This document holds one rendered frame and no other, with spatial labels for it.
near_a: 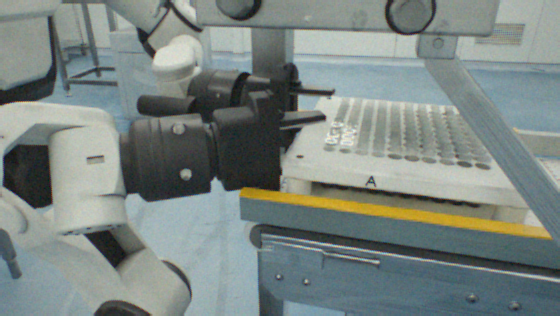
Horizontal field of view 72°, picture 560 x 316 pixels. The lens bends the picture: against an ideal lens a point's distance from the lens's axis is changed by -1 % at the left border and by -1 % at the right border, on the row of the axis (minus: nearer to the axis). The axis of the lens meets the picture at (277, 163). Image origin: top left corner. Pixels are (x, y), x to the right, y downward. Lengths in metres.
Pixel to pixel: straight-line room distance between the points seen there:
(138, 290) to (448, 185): 0.57
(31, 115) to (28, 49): 0.31
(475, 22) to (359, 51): 5.37
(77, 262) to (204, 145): 0.45
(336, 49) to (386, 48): 0.67
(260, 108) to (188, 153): 0.09
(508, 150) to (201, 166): 0.27
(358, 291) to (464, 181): 0.17
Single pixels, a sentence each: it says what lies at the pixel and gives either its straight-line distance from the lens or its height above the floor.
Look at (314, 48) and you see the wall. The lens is 5.68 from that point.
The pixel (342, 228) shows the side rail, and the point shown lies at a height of 0.95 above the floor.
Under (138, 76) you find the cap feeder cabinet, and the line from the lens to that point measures 3.26.
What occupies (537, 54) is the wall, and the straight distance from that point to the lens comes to 6.15.
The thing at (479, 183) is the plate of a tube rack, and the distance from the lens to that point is 0.41.
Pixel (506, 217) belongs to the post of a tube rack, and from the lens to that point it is 0.43.
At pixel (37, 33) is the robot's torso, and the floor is 1.10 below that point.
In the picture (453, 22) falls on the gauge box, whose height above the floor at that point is 1.16.
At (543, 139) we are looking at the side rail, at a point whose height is 0.97.
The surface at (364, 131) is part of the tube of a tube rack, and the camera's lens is 0.47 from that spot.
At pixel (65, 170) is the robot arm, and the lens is 0.41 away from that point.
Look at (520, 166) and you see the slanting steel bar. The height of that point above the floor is 1.06.
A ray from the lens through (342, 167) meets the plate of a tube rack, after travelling 0.40.
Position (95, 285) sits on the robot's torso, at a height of 0.68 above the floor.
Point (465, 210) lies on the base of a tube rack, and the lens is 0.45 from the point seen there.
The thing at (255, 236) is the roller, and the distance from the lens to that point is 0.45.
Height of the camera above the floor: 1.19
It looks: 27 degrees down
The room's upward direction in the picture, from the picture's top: straight up
